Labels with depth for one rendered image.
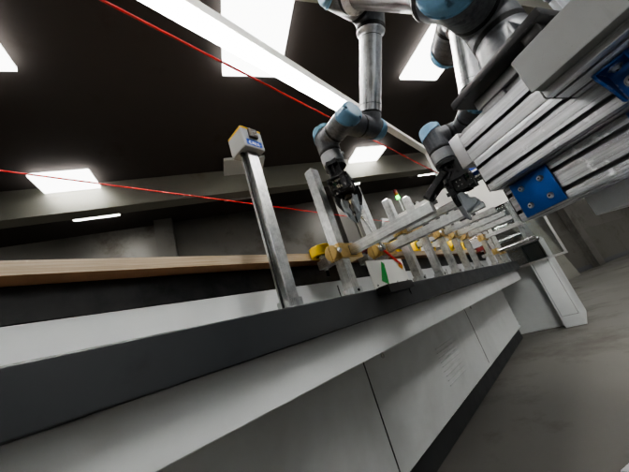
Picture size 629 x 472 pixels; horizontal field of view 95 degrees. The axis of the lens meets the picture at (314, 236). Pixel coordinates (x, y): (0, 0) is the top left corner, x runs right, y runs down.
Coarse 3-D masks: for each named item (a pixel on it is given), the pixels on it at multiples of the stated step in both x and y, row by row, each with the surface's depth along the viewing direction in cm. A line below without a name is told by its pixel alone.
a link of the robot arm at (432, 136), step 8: (424, 128) 101; (432, 128) 99; (440, 128) 99; (448, 128) 98; (424, 136) 101; (432, 136) 99; (440, 136) 98; (448, 136) 98; (424, 144) 102; (432, 144) 98; (440, 144) 97; (448, 144) 97; (432, 152) 99
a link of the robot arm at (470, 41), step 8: (496, 0) 61; (504, 0) 63; (512, 0) 63; (496, 8) 63; (504, 8) 63; (512, 8) 62; (488, 16) 63; (496, 16) 63; (480, 24) 64; (488, 24) 64; (472, 32) 66; (480, 32) 66; (464, 40) 72; (472, 40) 69; (472, 48) 70
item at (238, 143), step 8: (240, 128) 80; (232, 136) 83; (240, 136) 80; (248, 136) 81; (232, 144) 83; (240, 144) 80; (248, 144) 79; (232, 152) 83; (240, 152) 81; (256, 152) 83; (240, 160) 84
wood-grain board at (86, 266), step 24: (0, 264) 49; (24, 264) 51; (48, 264) 53; (72, 264) 56; (96, 264) 58; (120, 264) 61; (144, 264) 65; (168, 264) 68; (192, 264) 72; (216, 264) 77; (240, 264) 82; (264, 264) 90; (312, 264) 110
